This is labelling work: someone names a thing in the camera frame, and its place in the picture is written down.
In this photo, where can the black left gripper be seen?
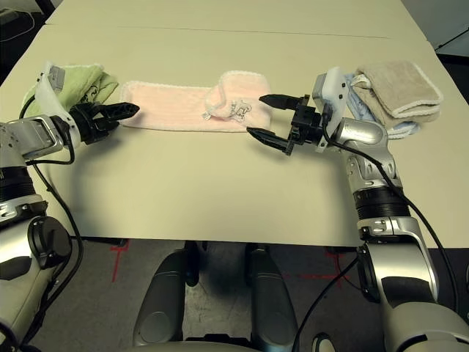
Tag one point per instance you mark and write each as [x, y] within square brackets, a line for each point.
[89, 122]

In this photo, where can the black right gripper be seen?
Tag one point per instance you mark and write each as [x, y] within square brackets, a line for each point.
[308, 124]

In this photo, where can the pink towel with embroidery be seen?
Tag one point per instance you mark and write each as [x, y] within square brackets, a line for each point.
[172, 106]

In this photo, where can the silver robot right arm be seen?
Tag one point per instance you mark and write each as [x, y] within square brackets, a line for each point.
[399, 256]

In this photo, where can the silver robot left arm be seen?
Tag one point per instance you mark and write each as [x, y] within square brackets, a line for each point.
[33, 135]

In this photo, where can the green towel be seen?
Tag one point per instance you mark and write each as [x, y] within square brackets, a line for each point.
[82, 82]

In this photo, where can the light blue folded towel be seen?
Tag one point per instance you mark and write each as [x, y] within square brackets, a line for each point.
[361, 110]

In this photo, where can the beige folded towel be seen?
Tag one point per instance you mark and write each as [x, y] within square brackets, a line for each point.
[395, 84]

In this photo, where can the black table leg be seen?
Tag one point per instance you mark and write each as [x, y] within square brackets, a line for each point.
[45, 7]

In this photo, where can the grey power strip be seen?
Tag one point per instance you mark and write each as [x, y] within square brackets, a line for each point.
[9, 14]

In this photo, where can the red floor tape cross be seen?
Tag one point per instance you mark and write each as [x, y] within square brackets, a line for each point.
[118, 264]
[339, 275]

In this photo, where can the grey robot right leg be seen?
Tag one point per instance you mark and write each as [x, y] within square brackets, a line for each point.
[273, 304]

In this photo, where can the grey robot leg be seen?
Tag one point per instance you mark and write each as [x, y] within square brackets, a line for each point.
[161, 304]
[273, 304]

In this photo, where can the grey robot left leg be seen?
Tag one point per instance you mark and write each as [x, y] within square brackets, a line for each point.
[161, 304]

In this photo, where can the black cabinet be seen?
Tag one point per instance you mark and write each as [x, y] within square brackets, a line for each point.
[454, 40]

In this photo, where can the grey sneaker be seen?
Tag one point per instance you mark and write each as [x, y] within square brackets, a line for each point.
[324, 344]

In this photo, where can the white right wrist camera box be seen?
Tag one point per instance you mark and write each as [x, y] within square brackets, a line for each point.
[335, 91]

